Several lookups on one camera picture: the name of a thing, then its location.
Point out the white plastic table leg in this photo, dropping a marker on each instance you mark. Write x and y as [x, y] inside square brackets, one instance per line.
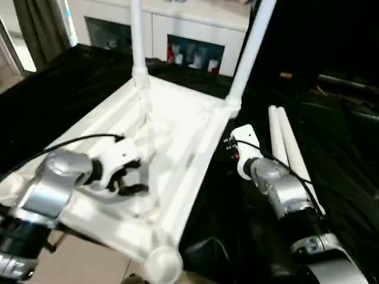
[138, 41]
[296, 154]
[277, 133]
[251, 53]

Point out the white plastic table top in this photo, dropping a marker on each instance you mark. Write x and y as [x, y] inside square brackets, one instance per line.
[177, 142]

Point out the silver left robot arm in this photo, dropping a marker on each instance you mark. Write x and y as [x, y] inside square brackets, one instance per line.
[53, 183]

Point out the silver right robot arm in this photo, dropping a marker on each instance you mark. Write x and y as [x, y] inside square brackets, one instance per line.
[284, 189]

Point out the black work mat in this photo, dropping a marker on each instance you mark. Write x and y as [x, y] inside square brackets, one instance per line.
[71, 94]

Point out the small yellow label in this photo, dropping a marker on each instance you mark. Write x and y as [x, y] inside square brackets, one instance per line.
[286, 76]

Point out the white glass-door cabinet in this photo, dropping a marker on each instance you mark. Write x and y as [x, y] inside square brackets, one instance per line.
[177, 23]

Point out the grey curtain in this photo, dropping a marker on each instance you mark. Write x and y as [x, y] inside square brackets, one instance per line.
[41, 29]

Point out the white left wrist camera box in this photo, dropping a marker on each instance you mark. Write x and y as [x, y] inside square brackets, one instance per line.
[121, 151]

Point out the silver metal rail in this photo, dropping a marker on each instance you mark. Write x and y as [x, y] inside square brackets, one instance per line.
[349, 83]

